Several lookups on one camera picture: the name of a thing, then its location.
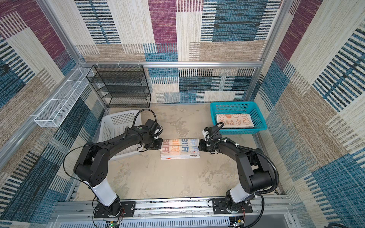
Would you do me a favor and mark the orange rabbit towel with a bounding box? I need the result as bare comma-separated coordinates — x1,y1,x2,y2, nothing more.
160,138,200,160

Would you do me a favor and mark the orange bunny towel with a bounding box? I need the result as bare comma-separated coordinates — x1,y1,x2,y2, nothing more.
215,113,254,129

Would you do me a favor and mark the white plastic basket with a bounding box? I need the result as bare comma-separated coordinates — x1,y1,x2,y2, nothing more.
98,110,141,161

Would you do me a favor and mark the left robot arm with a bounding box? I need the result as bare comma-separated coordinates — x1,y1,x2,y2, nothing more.
73,125,163,217

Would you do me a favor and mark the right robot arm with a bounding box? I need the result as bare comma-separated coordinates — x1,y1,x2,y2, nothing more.
198,138,279,213

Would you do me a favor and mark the teal plastic basket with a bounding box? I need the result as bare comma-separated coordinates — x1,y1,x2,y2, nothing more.
210,101,267,135

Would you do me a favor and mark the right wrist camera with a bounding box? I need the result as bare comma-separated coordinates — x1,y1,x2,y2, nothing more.
202,126,222,142

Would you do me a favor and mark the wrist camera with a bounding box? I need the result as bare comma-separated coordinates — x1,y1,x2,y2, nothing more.
202,126,222,142
143,119,163,138

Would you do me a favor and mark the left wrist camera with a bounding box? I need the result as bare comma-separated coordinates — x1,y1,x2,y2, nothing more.
143,119,163,138

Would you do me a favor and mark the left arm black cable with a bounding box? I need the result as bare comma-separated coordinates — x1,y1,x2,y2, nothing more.
132,108,157,129

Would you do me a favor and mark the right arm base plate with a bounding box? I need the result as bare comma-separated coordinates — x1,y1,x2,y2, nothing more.
208,198,253,214

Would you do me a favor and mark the black wire shelf rack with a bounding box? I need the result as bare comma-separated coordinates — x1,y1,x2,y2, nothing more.
86,65,151,108

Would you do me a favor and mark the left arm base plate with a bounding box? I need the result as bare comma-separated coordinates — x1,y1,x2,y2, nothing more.
93,201,136,219

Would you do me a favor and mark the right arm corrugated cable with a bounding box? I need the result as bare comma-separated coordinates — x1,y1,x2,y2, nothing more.
206,122,279,226

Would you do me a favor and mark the aluminium front rail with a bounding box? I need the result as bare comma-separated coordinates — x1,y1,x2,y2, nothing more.
50,194,292,222

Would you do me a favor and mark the white mesh wall tray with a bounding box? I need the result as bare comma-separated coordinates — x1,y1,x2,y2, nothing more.
34,67,90,128

